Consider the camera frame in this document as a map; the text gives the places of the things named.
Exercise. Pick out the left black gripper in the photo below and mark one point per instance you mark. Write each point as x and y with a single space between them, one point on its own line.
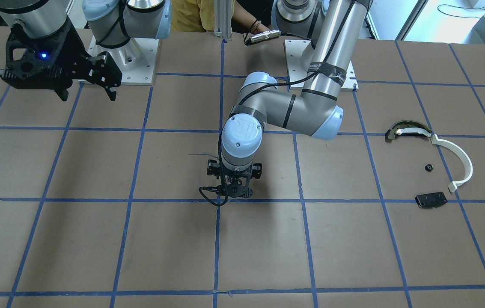
213 168

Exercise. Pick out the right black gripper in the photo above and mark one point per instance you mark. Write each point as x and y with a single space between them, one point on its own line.
72 54

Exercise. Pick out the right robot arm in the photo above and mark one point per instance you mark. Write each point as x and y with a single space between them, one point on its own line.
113 22

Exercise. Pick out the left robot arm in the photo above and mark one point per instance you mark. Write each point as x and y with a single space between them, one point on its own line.
307 106

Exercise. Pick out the person in yellow shirt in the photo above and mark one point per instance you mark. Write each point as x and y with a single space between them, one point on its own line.
200 16

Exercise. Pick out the olive brake shoe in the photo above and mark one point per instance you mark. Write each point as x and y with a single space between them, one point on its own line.
407 128

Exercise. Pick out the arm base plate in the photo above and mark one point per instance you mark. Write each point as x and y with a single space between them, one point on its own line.
136 59
298 58

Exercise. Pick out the aluminium frame post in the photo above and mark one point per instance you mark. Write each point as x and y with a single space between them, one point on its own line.
223 10

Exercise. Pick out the black flat bracket plate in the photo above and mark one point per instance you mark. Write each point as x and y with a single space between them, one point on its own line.
430 200

